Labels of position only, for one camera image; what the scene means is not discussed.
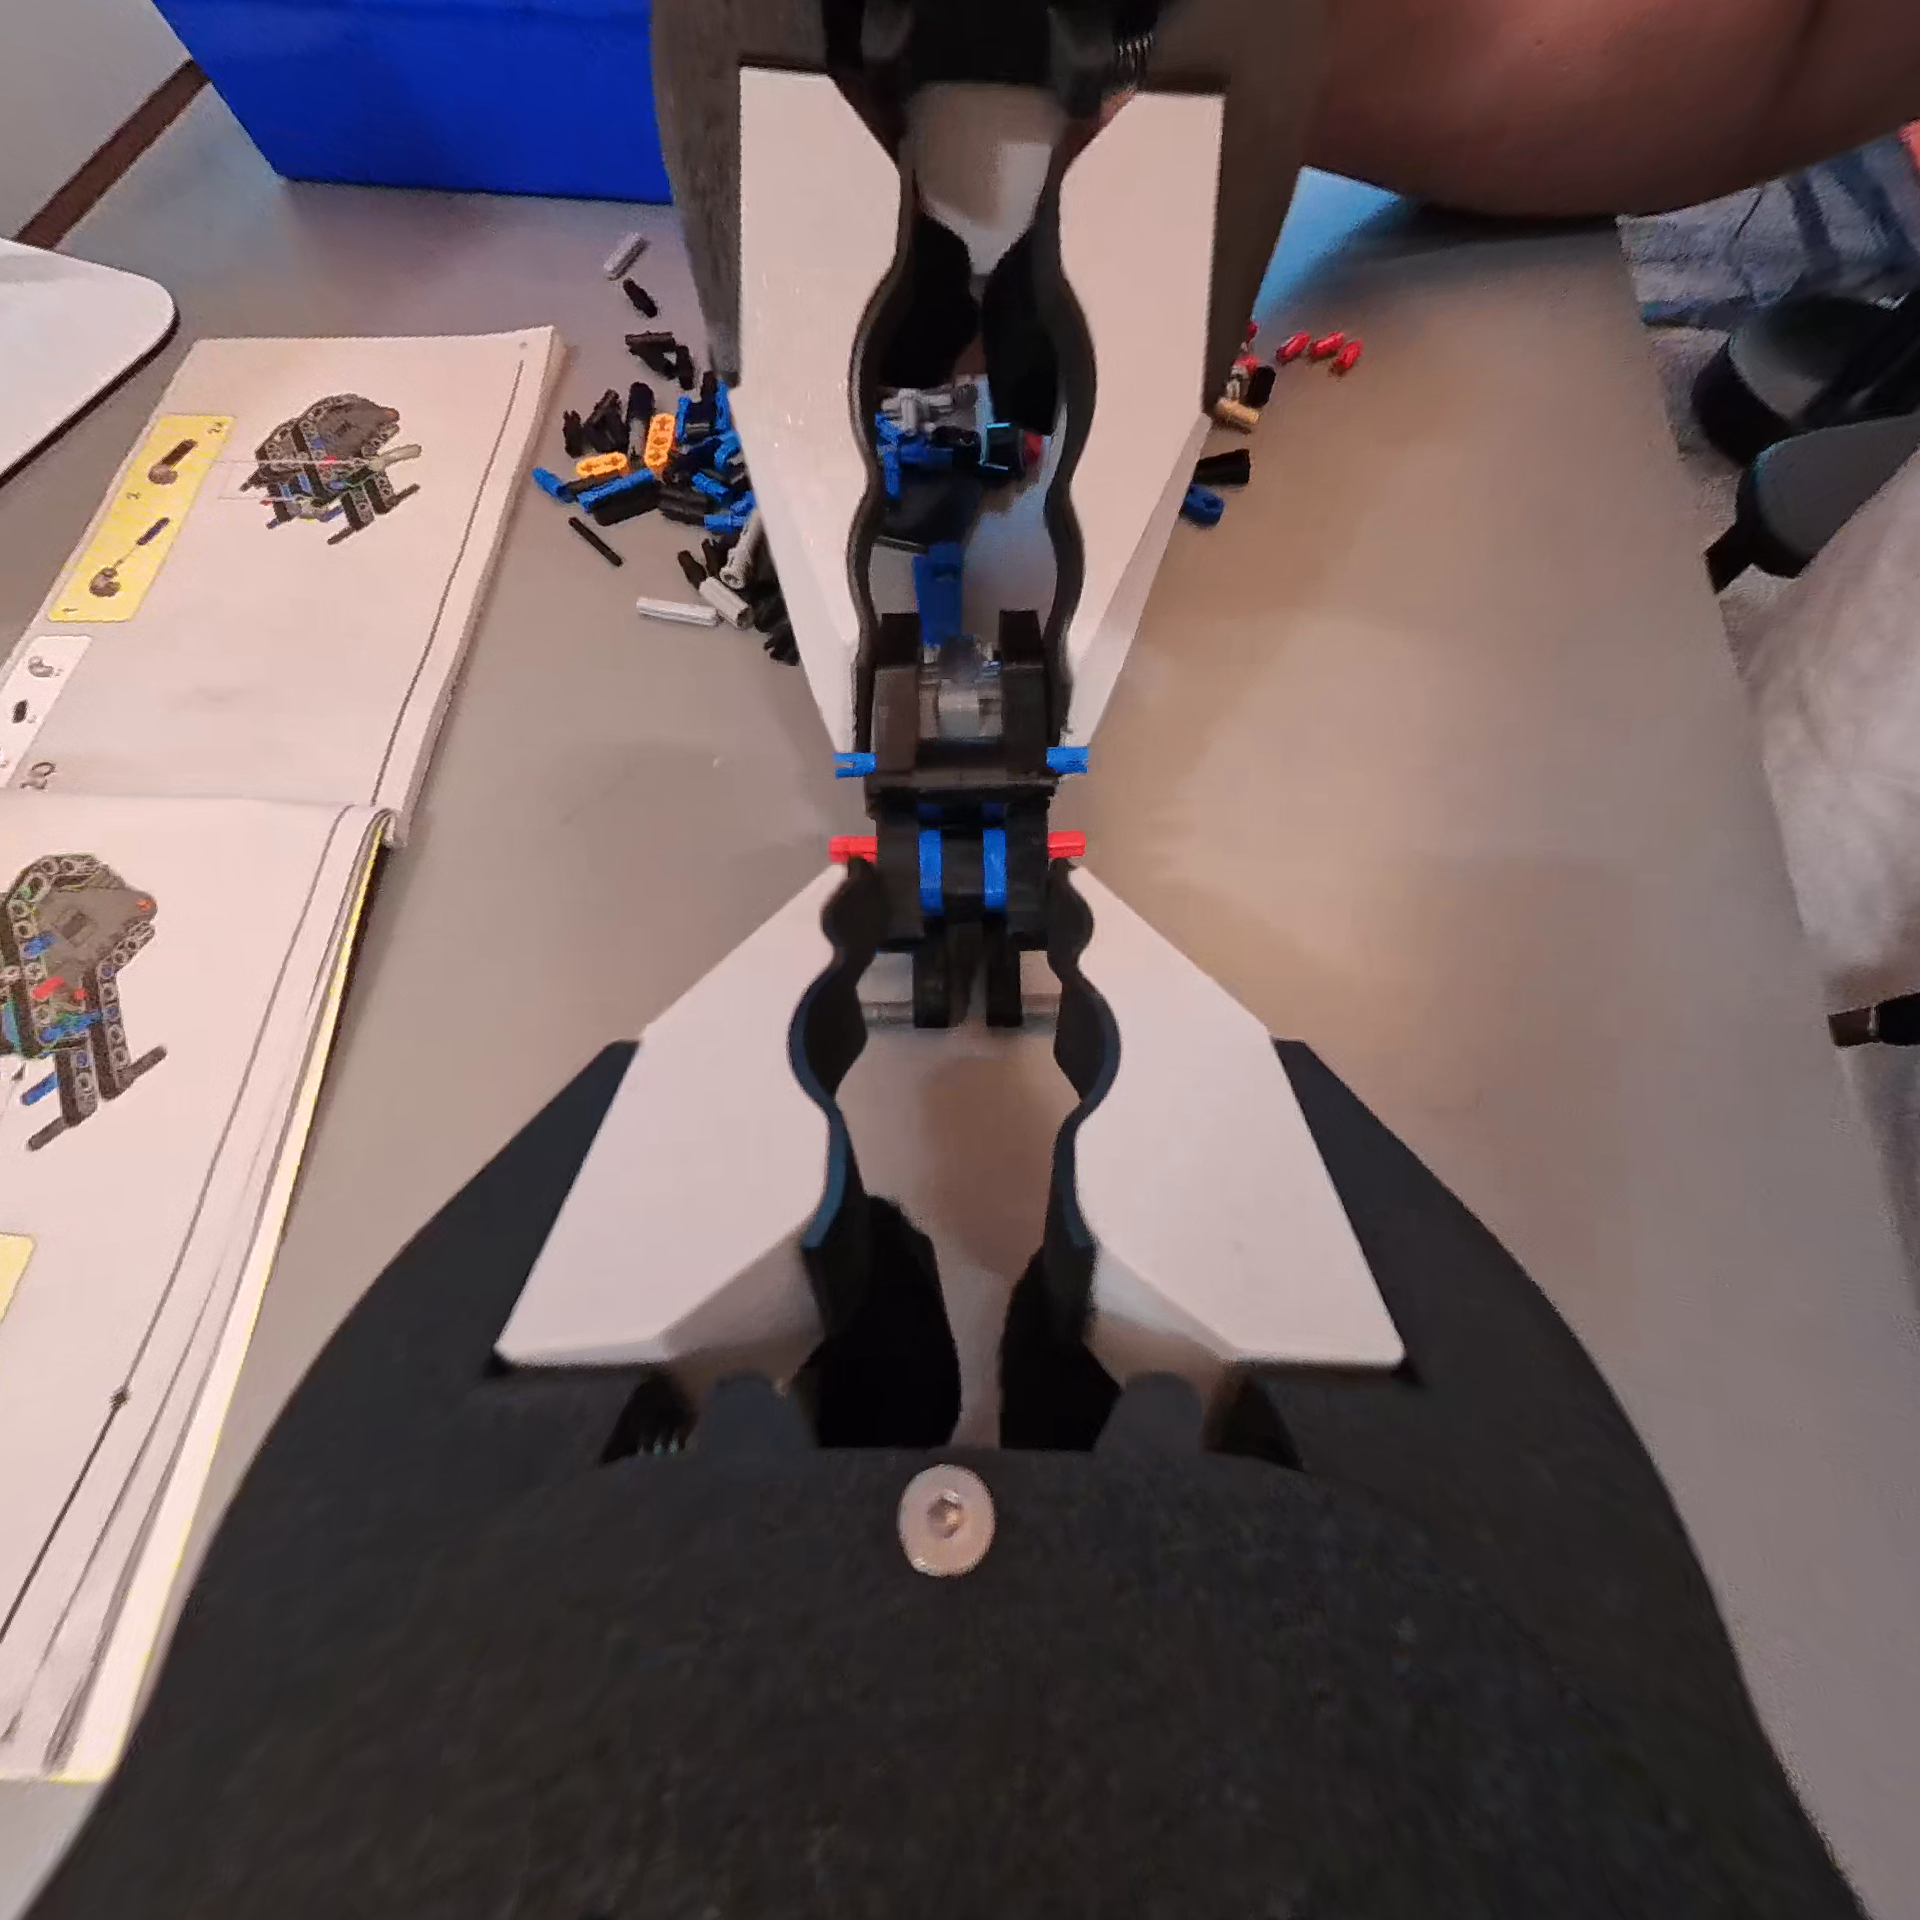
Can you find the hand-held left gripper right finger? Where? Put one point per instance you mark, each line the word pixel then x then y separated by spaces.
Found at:
pixel 1229 1200

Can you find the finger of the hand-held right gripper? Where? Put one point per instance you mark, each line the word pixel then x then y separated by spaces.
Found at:
pixel 796 299
pixel 1154 299

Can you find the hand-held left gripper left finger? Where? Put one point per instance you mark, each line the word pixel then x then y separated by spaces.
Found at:
pixel 675 1200

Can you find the lego motor chassis assembly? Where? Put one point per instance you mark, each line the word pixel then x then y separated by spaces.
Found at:
pixel 961 868

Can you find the person's right forearm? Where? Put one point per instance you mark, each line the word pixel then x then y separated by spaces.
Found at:
pixel 1576 106

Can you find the pile of small lego pins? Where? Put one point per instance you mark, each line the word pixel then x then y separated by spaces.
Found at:
pixel 661 464

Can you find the blue curved lego panel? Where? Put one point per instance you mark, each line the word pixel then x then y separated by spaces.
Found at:
pixel 940 586

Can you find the lego instruction booklet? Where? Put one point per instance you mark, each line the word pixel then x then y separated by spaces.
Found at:
pixel 225 675

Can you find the cluster of red blue connectors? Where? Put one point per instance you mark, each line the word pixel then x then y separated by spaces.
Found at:
pixel 1320 348

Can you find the blue plastic bin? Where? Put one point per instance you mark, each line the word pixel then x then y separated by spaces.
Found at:
pixel 450 89

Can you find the black office chair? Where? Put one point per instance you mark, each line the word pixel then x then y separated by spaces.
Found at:
pixel 1828 464

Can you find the person's white shirt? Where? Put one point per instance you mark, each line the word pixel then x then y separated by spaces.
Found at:
pixel 1844 751

